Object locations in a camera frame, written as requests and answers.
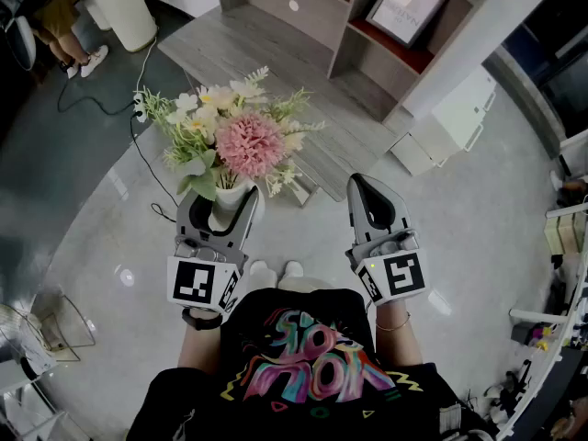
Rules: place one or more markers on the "tall white cylinder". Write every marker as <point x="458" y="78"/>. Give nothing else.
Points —
<point x="124" y="7"/>

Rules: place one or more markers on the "white drawer cabinet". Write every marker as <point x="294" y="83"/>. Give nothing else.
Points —
<point x="455" y="117"/>

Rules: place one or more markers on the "black framed picture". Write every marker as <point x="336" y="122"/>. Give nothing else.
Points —
<point x="406" y="5"/>

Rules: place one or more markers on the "person's left forearm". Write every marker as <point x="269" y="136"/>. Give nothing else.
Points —
<point x="197" y="347"/>

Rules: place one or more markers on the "person's pale trousers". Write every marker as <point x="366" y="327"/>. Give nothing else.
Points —
<point x="303" y="284"/>

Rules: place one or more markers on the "person's right forearm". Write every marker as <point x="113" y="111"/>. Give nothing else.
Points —
<point x="397" y="342"/>

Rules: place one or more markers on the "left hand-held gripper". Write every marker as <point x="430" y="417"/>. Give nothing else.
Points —
<point x="193" y="283"/>

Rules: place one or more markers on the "black printed t-shirt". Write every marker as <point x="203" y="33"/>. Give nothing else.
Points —
<point x="298" y="384"/>

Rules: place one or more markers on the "white shelving rack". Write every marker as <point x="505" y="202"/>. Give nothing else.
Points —
<point x="551" y="361"/>

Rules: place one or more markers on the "flowers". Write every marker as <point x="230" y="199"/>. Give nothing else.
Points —
<point x="248" y="143"/>

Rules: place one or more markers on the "black wristband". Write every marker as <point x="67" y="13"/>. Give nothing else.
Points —
<point x="202" y="320"/>

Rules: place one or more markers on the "white power strip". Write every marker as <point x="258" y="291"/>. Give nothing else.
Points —
<point x="139" y="106"/>

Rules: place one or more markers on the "person's white shoe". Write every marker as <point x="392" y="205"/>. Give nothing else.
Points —
<point x="263" y="274"/>
<point x="292" y="270"/>

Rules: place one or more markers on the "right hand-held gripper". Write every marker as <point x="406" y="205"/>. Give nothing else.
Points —
<point x="404" y="274"/>

